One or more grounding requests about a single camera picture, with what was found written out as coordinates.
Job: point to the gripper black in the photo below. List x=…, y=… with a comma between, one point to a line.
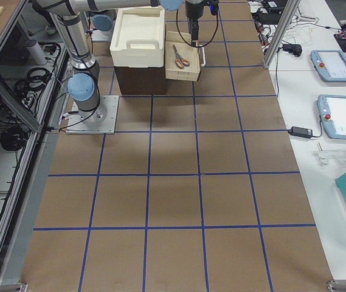
x=193, y=10

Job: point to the grey orange scissors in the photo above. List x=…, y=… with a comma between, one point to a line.
x=180, y=62

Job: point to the dark wooden drawer cabinet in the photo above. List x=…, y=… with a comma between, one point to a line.
x=153, y=81

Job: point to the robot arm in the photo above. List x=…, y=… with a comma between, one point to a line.
x=66, y=16

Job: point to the cream plastic tray box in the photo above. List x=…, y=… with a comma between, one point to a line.
x=138, y=38

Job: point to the upper teach pendant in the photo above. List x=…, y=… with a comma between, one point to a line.
x=330, y=64

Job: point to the teach pendant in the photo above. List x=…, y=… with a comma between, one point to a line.
x=330, y=64
x=332, y=110

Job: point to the black power adapter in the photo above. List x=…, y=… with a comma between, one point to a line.
x=300, y=132

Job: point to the lower teach pendant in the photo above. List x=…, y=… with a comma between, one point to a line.
x=332, y=110

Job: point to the clear acrylic stand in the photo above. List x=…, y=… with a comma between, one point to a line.
x=324, y=156

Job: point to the aluminium frame post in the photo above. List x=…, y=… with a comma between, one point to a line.
x=285, y=20

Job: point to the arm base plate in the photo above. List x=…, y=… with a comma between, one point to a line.
x=102, y=121

